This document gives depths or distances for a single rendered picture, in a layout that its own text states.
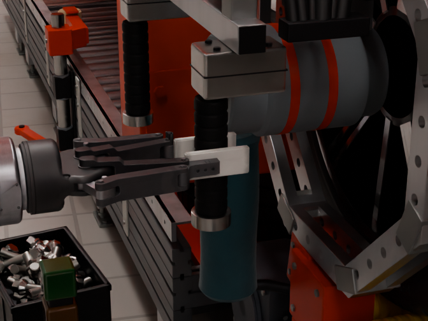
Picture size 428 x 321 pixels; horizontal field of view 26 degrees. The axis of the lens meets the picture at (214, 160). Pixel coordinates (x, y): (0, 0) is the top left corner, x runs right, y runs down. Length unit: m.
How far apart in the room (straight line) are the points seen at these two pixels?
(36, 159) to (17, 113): 2.73
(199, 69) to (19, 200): 0.22
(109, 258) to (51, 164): 1.62
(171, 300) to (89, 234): 0.79
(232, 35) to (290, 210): 0.49
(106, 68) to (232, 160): 2.34
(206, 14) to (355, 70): 0.23
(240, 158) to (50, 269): 0.29
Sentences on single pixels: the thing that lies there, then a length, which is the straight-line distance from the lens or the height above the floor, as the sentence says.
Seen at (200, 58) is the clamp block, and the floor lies 0.94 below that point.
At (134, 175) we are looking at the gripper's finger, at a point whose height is 0.84.
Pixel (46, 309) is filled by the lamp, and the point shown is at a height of 0.61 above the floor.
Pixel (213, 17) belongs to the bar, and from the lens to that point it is 0.99.
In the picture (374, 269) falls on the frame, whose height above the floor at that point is 0.66.
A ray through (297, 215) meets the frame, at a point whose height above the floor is 0.62.
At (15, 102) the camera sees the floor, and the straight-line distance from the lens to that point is 3.79.
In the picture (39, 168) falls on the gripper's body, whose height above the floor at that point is 0.85.
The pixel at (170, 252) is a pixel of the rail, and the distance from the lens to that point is 1.87.
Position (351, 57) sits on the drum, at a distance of 1.15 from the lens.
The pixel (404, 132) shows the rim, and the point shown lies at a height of 0.77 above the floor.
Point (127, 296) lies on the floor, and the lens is 2.36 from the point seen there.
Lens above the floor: 1.21
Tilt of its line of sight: 23 degrees down
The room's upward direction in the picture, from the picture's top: straight up
